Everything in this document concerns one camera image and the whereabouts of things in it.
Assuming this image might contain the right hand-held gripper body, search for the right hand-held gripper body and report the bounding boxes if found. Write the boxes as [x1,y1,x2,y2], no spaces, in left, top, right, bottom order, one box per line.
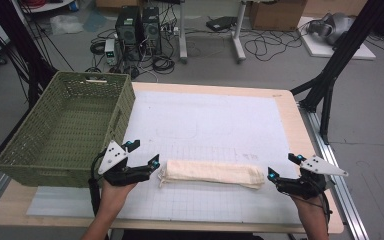
[275,155,350,201]

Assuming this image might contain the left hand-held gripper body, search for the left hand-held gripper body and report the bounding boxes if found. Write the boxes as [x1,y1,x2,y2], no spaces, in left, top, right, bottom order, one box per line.
[97,140,150,187]

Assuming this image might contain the green woven basket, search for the green woven basket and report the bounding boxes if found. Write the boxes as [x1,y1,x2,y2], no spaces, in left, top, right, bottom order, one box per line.
[0,70,137,189]

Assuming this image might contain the cream cloth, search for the cream cloth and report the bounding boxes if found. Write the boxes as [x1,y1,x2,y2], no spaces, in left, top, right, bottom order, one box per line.
[157,158,267,191]

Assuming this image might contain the person's right hand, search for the person's right hand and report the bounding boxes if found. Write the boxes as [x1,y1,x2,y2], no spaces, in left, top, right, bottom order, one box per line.
[290,194,330,218]

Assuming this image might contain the person's left hand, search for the person's left hand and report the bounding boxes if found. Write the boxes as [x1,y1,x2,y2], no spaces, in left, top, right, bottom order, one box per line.
[100,178,138,212]

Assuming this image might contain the white grid mat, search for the white grid mat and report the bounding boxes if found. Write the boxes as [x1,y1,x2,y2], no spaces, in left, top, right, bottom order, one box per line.
[26,90,303,225]

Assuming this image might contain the person's dark clothing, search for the person's dark clothing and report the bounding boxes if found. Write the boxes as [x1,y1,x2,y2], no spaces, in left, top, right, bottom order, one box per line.
[121,229,265,240]

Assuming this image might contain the white power supply unit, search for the white power supply unit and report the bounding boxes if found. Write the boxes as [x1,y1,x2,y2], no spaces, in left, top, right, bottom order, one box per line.
[103,37,119,67]

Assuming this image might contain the large black computer tower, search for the large black computer tower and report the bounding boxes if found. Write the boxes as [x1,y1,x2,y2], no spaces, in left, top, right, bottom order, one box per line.
[114,5,145,62]

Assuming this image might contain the black metal stand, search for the black metal stand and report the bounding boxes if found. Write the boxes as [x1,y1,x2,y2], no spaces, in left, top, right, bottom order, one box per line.
[0,0,60,110]
[289,0,384,146]

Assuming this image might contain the slim black computer tower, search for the slim black computer tower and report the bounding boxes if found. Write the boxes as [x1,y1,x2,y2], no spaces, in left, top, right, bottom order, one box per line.
[141,6,163,56]

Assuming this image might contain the white power strip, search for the white power strip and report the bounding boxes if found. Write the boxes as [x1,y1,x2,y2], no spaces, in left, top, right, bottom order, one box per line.
[161,25,180,35]

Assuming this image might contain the white floor board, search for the white floor board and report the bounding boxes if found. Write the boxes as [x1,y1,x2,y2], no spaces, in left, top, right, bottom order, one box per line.
[297,16,377,61]

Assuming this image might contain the white desk leg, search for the white desk leg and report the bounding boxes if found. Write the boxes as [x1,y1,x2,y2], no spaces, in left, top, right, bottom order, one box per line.
[231,0,248,63]
[178,0,189,65]

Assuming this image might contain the grey rounded device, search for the grey rounded device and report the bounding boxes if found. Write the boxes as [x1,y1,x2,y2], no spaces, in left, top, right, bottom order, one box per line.
[306,12,357,47]

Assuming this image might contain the clear plastic bag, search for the clear plastic bag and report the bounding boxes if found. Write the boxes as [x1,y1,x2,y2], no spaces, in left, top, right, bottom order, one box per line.
[49,13,85,36]

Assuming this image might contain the large cardboard box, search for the large cardboard box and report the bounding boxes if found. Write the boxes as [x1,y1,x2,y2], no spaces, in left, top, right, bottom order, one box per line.
[248,0,308,32]

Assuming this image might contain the flat black device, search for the flat black device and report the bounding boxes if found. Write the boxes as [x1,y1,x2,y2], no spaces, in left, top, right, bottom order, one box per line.
[205,15,238,33]

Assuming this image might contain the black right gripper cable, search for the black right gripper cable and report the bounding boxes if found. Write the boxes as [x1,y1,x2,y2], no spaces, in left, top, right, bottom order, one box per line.
[318,189,334,231]

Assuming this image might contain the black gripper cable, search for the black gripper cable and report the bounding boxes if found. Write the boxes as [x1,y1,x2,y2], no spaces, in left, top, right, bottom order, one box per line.
[87,151,107,217]
[318,189,334,231]

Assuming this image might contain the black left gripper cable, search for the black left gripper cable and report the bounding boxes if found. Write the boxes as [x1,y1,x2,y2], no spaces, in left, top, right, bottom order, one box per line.
[87,151,107,217]

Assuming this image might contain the small coiled black cable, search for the small coiled black cable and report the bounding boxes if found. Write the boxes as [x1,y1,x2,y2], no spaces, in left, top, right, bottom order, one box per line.
[89,39,107,57]

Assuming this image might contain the long black floor cable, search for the long black floor cable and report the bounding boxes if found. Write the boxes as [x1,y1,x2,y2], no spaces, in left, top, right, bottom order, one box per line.
[244,19,312,63]

